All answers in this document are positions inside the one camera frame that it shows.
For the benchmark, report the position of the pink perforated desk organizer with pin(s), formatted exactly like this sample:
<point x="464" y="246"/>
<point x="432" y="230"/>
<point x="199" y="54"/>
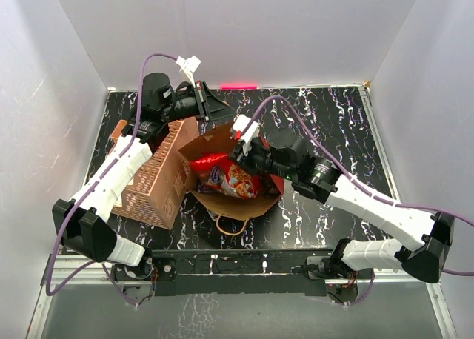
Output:
<point x="155" y="194"/>

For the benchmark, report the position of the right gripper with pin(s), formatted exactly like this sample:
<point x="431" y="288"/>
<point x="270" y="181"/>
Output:
<point x="244" y="152"/>

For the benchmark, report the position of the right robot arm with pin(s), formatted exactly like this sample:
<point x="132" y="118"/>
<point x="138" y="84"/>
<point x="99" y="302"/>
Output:
<point x="419" y="241"/>

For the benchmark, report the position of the assorted wrapped candies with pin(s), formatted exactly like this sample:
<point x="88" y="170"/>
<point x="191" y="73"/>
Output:
<point x="205" y="189"/>

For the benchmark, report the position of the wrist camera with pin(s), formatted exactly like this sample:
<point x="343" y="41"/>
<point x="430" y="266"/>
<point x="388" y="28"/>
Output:
<point x="188" y="67"/>
<point x="244" y="130"/>

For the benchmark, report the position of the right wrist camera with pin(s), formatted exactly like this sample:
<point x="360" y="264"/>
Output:
<point x="244" y="130"/>

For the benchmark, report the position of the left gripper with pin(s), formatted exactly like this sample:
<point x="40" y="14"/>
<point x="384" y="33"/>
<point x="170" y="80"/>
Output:
<point x="215" y="108"/>

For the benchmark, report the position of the red candy bag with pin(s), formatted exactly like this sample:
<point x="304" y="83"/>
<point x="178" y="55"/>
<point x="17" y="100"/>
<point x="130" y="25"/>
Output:
<point x="219" y="172"/>

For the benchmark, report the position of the pink tape strip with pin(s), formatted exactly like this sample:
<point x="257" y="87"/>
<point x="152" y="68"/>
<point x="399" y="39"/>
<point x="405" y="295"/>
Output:
<point x="241" y="86"/>

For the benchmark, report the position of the aluminium frame rail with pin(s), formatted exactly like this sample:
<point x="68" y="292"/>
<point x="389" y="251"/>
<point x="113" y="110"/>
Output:
<point x="434" y="292"/>

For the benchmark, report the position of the red paper bag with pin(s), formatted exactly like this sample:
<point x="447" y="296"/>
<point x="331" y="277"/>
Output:
<point x="230" y="214"/>

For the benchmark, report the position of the black front base bar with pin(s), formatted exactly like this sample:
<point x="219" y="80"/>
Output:
<point x="236" y="271"/>

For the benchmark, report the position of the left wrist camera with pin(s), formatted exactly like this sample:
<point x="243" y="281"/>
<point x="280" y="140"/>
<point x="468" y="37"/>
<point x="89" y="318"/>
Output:
<point x="188" y="67"/>

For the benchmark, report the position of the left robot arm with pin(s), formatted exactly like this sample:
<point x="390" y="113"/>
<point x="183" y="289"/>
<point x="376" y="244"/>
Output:
<point x="81" y="222"/>

